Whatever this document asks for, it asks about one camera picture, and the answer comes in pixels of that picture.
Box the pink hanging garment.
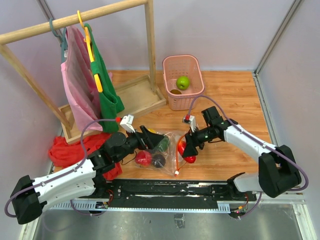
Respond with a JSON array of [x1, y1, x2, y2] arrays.
[[61, 25, 101, 131]]

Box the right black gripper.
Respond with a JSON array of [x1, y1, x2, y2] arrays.
[[182, 125, 215, 157]]

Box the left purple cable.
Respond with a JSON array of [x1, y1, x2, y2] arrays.
[[4, 117, 121, 217]]

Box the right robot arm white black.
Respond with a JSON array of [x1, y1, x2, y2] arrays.
[[182, 106, 302, 200]]

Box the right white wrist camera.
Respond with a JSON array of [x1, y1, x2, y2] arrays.
[[182, 114, 199, 133]]

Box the wooden clothes rack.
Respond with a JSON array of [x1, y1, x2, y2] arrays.
[[0, 0, 167, 144]]

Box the green hanging garment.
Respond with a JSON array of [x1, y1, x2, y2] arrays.
[[84, 23, 125, 119]]

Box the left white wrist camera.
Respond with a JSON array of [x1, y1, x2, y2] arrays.
[[119, 114, 136, 133]]

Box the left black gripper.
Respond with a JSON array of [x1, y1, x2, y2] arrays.
[[115, 125, 164, 163]]

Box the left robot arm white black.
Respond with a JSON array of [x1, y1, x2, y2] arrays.
[[8, 125, 164, 225]]

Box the clear zip top bag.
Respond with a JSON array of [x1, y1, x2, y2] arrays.
[[134, 131, 187, 176]]

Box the yellow clothes hanger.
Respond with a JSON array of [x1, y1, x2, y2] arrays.
[[77, 10, 103, 93]]

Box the red fake pepper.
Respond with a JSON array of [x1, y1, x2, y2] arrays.
[[178, 140, 197, 164]]

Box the pink plastic basket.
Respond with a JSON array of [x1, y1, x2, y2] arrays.
[[162, 54, 205, 111]]

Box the crumpled red cloth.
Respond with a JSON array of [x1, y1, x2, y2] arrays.
[[48, 133, 111, 168]]

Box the red fake tomato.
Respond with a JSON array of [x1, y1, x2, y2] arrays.
[[135, 150, 152, 167]]

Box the light green fake apple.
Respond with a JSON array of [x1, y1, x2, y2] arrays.
[[176, 76, 190, 91]]

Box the dark green fake vegetable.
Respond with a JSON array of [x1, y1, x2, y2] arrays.
[[157, 136, 170, 152]]

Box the dark purple fake plum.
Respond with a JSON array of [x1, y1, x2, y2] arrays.
[[152, 154, 166, 168]]

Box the grey slotted cable duct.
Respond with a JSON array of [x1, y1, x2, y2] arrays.
[[48, 201, 231, 214]]

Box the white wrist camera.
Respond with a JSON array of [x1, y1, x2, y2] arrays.
[[182, 114, 199, 133], [119, 114, 136, 133]]

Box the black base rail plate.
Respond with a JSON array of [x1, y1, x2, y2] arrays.
[[89, 179, 257, 207]]

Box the teal clothes hanger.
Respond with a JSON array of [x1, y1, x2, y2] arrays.
[[49, 17, 68, 63]]

